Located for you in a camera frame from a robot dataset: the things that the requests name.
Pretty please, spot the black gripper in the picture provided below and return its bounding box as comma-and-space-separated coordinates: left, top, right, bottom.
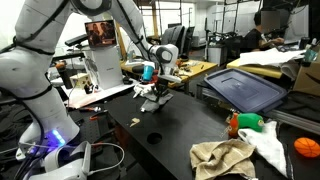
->
155, 75, 182, 102

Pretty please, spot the grey towel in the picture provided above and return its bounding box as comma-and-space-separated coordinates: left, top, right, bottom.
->
140, 93, 173, 112

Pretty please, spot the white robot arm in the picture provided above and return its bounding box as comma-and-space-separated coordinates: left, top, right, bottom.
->
0, 0, 179, 159

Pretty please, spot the white towel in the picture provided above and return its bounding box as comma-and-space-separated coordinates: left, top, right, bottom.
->
133, 84, 154, 98

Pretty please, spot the beige towel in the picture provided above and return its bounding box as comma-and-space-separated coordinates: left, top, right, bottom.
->
189, 139, 257, 180

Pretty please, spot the red plastic bowl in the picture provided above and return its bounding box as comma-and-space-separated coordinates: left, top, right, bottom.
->
150, 75, 159, 83

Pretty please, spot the blue plastic cup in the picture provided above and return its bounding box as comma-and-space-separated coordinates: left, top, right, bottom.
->
142, 61, 155, 81

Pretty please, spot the torn tape scrap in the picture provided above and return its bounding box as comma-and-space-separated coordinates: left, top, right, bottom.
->
130, 118, 140, 127

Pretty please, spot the white box stand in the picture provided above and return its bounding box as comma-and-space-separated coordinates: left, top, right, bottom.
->
83, 46, 123, 90

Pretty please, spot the orange toy bottle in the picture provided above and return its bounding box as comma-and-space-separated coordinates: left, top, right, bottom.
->
228, 113, 238, 138

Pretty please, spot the small screen on stand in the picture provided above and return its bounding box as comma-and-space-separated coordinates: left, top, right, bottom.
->
85, 20, 117, 48

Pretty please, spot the green plush toy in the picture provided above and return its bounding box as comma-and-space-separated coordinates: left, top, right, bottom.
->
237, 113, 264, 132

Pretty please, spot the dark blue bin lid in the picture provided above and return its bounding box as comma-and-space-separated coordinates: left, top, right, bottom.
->
204, 68, 287, 113

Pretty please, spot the white VR headset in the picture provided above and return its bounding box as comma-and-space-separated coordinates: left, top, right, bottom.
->
28, 140, 126, 180

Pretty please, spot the seated person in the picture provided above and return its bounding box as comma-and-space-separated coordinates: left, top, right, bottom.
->
240, 11, 284, 53

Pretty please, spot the white cloth near ball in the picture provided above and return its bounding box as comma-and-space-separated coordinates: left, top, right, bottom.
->
238, 121, 289, 178

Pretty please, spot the stack of white papers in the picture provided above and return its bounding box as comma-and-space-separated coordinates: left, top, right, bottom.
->
239, 48, 305, 66

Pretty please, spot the amazon cardboard box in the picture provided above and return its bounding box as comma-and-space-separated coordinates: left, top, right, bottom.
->
293, 61, 320, 96

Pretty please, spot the orange toy basketball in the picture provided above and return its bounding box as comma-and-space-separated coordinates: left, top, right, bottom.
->
294, 137, 320, 158

